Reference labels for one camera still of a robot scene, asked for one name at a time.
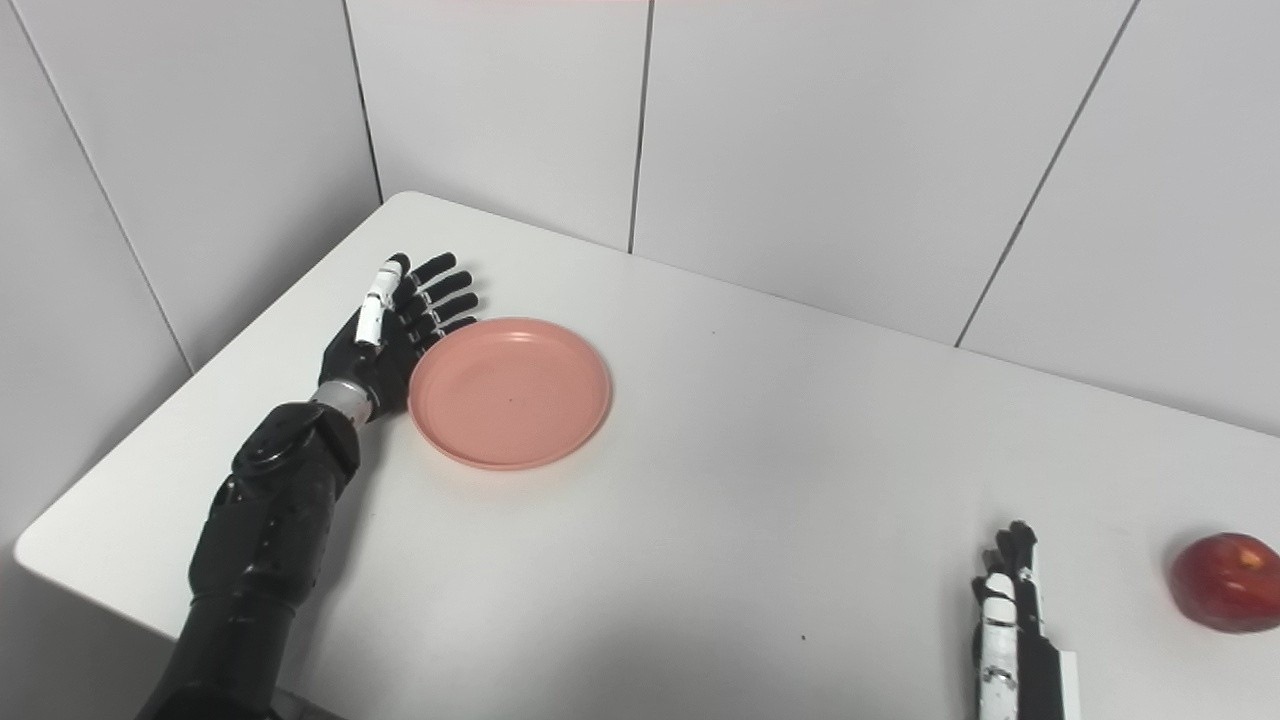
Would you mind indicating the pink round plate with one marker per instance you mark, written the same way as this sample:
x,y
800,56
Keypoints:
x,y
510,395

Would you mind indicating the red apple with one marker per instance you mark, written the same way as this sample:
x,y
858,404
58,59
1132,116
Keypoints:
x,y
1230,585

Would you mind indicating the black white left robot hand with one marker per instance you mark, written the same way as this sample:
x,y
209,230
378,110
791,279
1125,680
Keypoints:
x,y
385,365

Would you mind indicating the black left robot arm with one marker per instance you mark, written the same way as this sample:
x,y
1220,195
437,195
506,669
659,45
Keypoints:
x,y
260,540

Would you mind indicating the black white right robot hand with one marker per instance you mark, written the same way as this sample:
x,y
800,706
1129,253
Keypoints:
x,y
1040,680

